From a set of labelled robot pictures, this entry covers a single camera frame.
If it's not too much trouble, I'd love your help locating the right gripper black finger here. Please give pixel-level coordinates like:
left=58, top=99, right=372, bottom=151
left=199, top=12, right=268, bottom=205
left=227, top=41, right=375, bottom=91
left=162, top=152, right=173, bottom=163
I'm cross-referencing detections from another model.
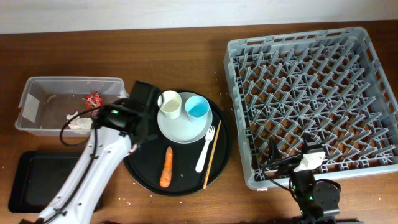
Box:
left=269, top=137, right=281, bottom=162
left=303, top=133, right=323, bottom=152

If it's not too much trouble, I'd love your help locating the black rectangular tray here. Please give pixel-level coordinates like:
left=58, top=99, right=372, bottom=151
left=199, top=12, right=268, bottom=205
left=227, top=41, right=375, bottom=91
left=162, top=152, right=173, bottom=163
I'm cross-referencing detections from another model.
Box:
left=8, top=151, right=81, bottom=213

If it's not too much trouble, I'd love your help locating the orange carrot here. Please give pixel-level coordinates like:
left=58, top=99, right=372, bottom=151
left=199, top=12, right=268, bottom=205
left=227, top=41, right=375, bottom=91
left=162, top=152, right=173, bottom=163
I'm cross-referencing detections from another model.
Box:
left=159, top=147, right=173, bottom=188

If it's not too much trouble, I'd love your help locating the round black tray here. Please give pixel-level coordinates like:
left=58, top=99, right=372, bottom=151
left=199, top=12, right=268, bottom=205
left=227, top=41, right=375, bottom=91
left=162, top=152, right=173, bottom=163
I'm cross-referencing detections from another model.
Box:
left=123, top=100, right=232, bottom=196

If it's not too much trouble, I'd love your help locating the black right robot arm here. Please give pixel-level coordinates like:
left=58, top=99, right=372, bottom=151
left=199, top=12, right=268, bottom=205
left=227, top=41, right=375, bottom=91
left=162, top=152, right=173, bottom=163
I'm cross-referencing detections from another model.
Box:
left=262, top=133, right=360, bottom=224

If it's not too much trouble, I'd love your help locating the white plastic fork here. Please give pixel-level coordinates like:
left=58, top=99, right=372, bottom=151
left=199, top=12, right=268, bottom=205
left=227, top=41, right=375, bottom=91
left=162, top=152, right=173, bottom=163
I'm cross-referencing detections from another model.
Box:
left=195, top=126, right=215, bottom=173

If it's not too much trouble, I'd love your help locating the grey dishwasher rack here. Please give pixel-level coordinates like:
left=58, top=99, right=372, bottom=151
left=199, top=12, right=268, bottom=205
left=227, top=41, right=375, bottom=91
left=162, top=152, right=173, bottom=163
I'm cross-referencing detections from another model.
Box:
left=224, top=27, right=397, bottom=190

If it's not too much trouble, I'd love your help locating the pale grey plate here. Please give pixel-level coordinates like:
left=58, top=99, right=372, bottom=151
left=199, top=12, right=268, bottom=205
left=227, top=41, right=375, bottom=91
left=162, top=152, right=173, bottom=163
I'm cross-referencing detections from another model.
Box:
left=157, top=92, right=213, bottom=144

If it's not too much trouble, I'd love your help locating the red snack wrapper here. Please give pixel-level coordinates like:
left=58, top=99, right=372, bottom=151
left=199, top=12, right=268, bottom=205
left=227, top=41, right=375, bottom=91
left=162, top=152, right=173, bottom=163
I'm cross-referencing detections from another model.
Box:
left=83, top=91, right=104, bottom=116

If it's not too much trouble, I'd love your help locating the clear plastic bin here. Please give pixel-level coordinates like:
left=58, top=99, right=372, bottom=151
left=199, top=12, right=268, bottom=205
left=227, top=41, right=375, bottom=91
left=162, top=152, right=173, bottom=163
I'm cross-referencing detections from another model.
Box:
left=15, top=76, right=126, bottom=137

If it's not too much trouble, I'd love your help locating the white tissue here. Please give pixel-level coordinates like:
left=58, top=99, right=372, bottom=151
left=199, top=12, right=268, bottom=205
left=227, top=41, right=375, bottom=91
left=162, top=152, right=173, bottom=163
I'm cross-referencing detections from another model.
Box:
left=68, top=116, right=93, bottom=130

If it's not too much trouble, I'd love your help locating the wooden chopstick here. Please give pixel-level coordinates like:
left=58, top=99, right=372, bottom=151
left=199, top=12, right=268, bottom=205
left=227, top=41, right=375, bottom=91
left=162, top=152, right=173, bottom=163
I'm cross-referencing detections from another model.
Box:
left=203, top=120, right=222, bottom=190

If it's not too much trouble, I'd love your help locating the cream white cup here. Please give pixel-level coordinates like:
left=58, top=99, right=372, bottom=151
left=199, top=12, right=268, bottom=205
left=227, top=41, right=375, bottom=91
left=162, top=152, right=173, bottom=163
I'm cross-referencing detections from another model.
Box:
left=157, top=90, right=182, bottom=119

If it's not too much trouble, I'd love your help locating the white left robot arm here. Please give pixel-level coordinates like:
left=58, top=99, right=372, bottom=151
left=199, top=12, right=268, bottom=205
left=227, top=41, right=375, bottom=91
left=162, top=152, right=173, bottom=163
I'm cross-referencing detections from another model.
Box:
left=36, top=81, right=163, bottom=223

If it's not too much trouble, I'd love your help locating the light blue plastic cup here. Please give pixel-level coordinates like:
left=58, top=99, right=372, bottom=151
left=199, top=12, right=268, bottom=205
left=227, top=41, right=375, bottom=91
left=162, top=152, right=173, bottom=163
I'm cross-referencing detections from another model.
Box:
left=185, top=95, right=210, bottom=123

